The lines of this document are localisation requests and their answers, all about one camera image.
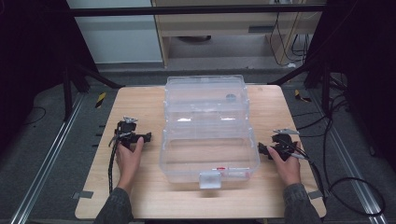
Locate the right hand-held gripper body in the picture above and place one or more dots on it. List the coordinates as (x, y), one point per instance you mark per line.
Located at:
(284, 143)

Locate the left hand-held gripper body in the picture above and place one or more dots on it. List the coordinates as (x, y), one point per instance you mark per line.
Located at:
(126, 130)

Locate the clear plastic storage box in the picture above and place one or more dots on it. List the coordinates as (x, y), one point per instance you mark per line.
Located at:
(208, 152)

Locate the person's right hand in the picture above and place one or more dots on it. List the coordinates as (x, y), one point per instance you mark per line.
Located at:
(288, 169)

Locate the person's left hand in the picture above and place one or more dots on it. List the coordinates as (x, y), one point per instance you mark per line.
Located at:
(128, 161)

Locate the red and white marker pen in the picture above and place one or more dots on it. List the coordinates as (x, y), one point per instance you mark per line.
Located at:
(231, 169)

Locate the yellow and black tape strip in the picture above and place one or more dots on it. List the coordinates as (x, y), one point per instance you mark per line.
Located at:
(300, 96)

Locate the small grey round disc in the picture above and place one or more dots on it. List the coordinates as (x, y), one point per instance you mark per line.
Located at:
(230, 97)

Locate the grey tape piece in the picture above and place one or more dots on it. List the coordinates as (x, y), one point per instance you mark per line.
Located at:
(82, 194)
(315, 194)

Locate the black metal stand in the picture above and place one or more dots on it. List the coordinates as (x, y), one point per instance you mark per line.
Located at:
(325, 90)
(67, 93)

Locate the white cabinet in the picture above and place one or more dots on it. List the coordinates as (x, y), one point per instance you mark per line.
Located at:
(118, 34)

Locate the black curtain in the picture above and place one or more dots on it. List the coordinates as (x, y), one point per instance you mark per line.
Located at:
(34, 62)
(364, 62)

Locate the light wooden desk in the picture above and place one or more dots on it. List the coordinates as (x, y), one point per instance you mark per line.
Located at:
(230, 26)

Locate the aluminium floor rail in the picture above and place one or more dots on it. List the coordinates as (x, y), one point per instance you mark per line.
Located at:
(351, 168)
(46, 161)

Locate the black horizontal frame bar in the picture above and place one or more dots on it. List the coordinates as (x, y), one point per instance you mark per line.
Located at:
(199, 10)

